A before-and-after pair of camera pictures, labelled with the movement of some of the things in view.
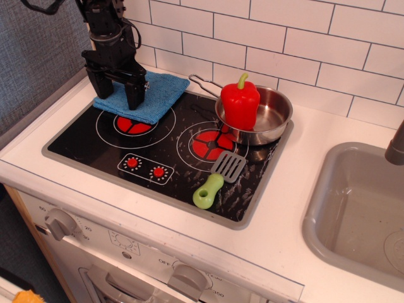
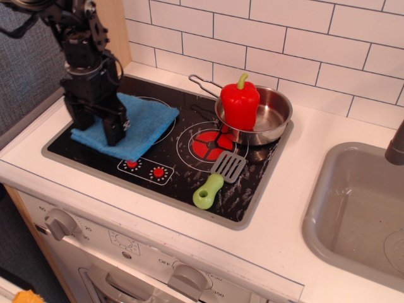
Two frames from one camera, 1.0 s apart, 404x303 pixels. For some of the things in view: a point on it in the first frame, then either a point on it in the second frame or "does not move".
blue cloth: x=163 y=91 → x=146 y=120
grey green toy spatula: x=227 y=166 does not move
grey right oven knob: x=188 y=281 does not move
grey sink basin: x=356 y=202 does not move
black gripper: x=115 y=55 → x=93 y=84
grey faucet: x=394 y=153 does not move
